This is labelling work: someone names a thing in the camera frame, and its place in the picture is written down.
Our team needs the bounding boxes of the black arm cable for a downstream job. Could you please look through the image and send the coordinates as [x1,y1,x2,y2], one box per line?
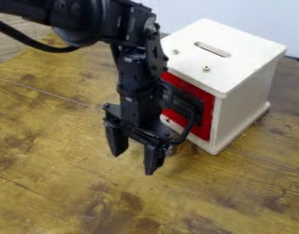
[0,17,81,54]

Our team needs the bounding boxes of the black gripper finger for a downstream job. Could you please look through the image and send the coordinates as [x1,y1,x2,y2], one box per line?
[106,122,129,157]
[145,144,165,176]

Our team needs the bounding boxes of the red drawer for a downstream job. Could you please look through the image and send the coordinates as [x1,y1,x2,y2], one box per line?
[164,72,216,142]

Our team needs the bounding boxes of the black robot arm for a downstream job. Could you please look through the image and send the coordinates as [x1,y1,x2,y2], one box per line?
[0,0,170,176]

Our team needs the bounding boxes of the black metal drawer handle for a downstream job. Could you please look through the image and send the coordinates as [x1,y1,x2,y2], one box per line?
[158,83,201,146]

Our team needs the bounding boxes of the white wooden box cabinet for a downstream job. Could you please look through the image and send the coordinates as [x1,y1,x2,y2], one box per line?
[162,18,286,154]

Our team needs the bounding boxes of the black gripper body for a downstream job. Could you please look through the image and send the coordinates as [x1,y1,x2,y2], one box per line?
[103,97,173,151]

